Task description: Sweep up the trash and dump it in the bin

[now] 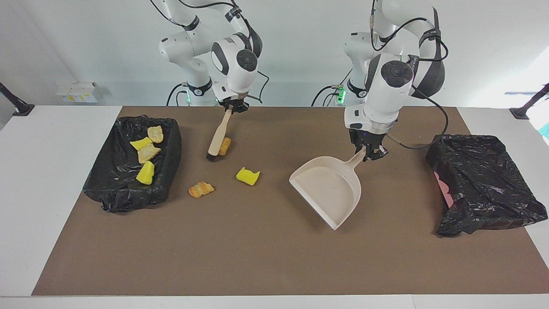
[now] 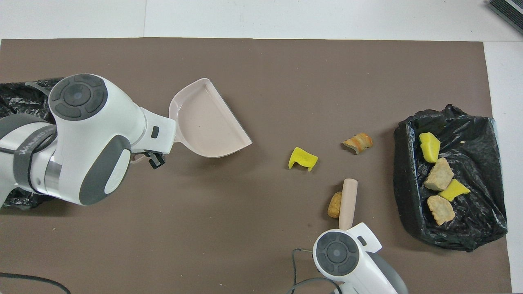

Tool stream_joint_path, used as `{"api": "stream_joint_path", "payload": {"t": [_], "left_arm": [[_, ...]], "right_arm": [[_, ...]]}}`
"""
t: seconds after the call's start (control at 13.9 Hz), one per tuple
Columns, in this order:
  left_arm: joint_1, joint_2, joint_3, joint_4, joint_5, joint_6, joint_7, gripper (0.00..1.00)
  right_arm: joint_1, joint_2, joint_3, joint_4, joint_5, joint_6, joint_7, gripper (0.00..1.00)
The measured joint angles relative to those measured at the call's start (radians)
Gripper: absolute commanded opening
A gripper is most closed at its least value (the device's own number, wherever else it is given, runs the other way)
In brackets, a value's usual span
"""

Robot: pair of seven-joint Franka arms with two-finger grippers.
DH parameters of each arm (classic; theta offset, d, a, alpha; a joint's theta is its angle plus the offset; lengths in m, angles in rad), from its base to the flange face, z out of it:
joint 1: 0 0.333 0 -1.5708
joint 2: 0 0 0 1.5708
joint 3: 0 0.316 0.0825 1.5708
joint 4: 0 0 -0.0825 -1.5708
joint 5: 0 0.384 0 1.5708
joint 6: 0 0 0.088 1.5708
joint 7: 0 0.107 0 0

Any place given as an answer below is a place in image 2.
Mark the wedge beige rock piece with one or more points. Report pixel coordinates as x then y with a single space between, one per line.
439 174

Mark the brown bread roll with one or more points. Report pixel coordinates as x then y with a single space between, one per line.
334 205

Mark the black bag lined bin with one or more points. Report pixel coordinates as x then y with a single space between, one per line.
478 163

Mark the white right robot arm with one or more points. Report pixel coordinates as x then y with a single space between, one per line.
351 261

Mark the brown table mat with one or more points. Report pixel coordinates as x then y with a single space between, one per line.
245 65

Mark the small yellow sponge piece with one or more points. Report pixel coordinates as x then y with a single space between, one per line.
453 190

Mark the beige plastic dustpan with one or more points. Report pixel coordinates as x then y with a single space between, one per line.
204 126

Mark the chunky yellow sponge piece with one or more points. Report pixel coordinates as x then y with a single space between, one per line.
430 148

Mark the orange striped pastry piece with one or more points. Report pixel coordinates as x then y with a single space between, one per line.
358 143

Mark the black trash bag liner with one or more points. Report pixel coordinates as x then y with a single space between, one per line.
16 98

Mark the dark ridged panel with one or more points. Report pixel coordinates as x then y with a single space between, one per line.
508 12

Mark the yellow notched sponge piece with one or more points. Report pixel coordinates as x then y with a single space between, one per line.
301 157

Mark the beige hand brush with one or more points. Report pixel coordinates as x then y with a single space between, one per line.
348 200

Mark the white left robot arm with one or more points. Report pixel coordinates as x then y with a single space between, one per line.
90 139

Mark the lumpy beige rock piece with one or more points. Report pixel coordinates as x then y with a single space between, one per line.
441 210

